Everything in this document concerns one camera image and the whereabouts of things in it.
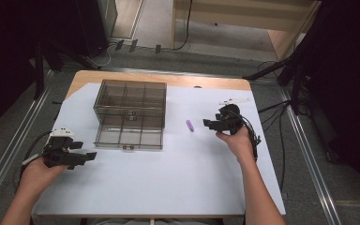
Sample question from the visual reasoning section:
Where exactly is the clear grey drawer box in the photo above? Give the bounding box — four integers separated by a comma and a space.
93, 78, 168, 151

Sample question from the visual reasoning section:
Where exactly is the metal floor rail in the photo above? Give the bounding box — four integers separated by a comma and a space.
277, 87, 342, 225
0, 69, 56, 218

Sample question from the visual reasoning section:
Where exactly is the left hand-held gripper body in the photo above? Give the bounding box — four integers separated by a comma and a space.
41, 127, 87, 171

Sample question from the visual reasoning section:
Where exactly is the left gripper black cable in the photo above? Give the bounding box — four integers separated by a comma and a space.
18, 130, 53, 186

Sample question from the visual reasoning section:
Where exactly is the grey cable plug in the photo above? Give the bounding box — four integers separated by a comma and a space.
22, 153, 40, 166

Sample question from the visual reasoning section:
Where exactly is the white paper sheet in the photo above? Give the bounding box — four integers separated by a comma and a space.
32, 82, 287, 218

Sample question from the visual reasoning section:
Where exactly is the light wooden furniture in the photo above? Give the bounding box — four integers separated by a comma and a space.
171, 0, 323, 61

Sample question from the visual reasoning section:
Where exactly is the black metal stand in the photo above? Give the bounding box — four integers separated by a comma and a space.
31, 39, 64, 101

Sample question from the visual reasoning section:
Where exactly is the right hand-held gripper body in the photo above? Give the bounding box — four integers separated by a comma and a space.
215, 97, 251, 136

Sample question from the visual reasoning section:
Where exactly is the black hanging cable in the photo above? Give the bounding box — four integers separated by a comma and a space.
172, 0, 195, 52

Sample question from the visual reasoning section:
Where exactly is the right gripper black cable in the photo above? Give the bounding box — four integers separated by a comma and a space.
239, 112, 263, 161

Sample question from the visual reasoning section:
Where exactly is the person's left hand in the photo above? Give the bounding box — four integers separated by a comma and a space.
19, 156, 70, 203

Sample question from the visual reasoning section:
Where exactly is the person's right hand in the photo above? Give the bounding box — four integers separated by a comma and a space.
215, 125, 258, 166

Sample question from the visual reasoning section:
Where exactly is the black tripod stand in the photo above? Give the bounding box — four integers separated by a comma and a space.
243, 46, 310, 116

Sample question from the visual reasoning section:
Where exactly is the wooden table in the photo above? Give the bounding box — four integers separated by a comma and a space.
32, 69, 287, 219

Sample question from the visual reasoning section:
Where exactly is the black cabinet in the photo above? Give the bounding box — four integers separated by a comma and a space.
73, 0, 119, 58

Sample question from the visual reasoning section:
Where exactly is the black curtain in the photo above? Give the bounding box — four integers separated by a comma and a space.
293, 0, 360, 210
0, 0, 76, 141

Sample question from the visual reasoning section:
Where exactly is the black floor cable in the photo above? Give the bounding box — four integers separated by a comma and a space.
257, 60, 293, 192

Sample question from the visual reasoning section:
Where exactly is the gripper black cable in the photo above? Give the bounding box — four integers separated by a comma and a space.
239, 112, 263, 161
18, 130, 53, 186

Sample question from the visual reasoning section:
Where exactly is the white floor cable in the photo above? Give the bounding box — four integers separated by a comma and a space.
86, 43, 113, 69

